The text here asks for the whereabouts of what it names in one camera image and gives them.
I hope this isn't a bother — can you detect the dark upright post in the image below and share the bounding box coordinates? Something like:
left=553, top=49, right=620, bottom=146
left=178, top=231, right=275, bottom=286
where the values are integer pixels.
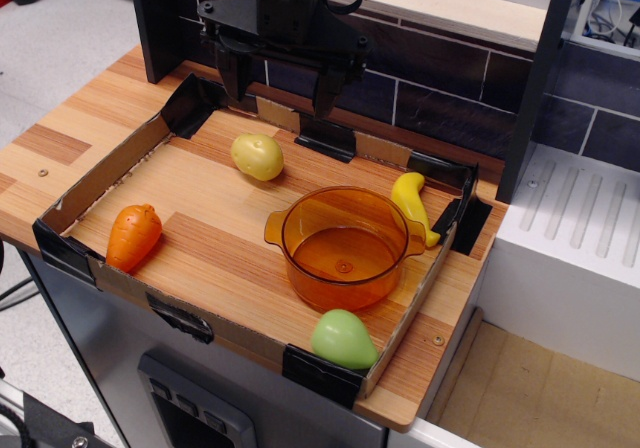
left=133, top=0, right=195, bottom=84
left=496, top=0, right=572, bottom=204

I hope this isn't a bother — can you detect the transparent orange plastic pot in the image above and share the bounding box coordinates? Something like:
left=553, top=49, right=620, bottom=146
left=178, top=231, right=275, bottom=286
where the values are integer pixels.
left=264, top=186, right=426, bottom=312

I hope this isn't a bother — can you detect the grey toy oven front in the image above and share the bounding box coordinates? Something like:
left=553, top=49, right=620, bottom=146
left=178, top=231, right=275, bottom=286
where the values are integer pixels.
left=138, top=354, right=258, bottom=448

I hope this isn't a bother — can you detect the yellow toy potato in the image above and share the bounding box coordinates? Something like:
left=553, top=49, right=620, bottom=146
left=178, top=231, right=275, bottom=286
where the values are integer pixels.
left=231, top=134, right=284, bottom=181

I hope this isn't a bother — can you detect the cardboard fence with black tape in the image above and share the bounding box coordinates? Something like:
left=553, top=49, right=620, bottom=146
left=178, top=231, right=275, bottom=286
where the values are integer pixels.
left=33, top=75, right=503, bottom=406

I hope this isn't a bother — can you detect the dark upright post right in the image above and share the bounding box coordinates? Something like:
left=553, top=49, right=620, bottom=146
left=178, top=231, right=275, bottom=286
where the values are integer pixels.
left=496, top=0, right=572, bottom=204

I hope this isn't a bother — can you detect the yellow toy banana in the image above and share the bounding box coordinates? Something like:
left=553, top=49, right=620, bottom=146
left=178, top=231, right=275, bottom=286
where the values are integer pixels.
left=391, top=172, right=441, bottom=248

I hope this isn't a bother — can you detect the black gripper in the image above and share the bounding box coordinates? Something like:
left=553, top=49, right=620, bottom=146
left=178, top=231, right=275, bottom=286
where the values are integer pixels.
left=197, top=0, right=372, bottom=118

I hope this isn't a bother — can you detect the green toy pear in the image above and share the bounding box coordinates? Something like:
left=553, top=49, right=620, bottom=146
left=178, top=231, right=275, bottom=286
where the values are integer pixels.
left=311, top=309, right=379, bottom=370

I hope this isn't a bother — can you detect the white toy sink drainboard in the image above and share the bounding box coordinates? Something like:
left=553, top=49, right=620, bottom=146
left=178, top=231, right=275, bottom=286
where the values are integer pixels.
left=478, top=145, right=639, bottom=380

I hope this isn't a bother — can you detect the dark upright post left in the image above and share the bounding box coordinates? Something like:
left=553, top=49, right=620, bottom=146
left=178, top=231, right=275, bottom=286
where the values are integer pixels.
left=133, top=0, right=195, bottom=84

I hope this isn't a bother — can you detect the orange toy carrot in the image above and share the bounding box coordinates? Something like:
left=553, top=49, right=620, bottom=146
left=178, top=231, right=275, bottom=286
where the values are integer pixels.
left=106, top=204, right=163, bottom=273

